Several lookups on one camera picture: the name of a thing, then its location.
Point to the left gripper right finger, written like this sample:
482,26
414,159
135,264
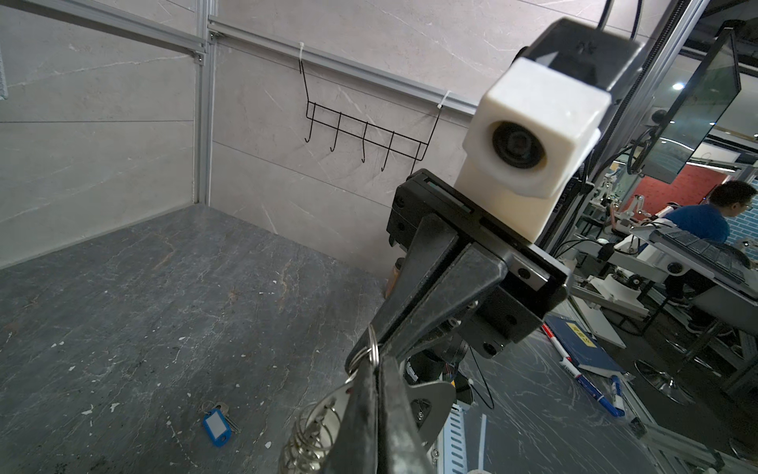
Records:
399,447

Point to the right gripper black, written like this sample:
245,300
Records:
466,276

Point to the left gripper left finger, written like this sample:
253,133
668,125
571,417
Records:
355,450

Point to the silver key rings bunch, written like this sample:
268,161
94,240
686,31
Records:
325,415

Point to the blue key tag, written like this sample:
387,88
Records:
218,425

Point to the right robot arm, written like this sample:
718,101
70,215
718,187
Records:
438,355

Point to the blue notebook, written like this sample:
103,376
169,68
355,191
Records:
585,354

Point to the red white blue pen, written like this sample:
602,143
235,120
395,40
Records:
615,405

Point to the black keyboard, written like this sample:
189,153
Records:
683,251

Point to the person in blue shirt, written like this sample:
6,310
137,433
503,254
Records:
707,222

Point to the black monitor screen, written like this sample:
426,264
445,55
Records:
714,85

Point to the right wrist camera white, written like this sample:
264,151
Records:
536,124

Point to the black wire hook rack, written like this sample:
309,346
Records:
366,131

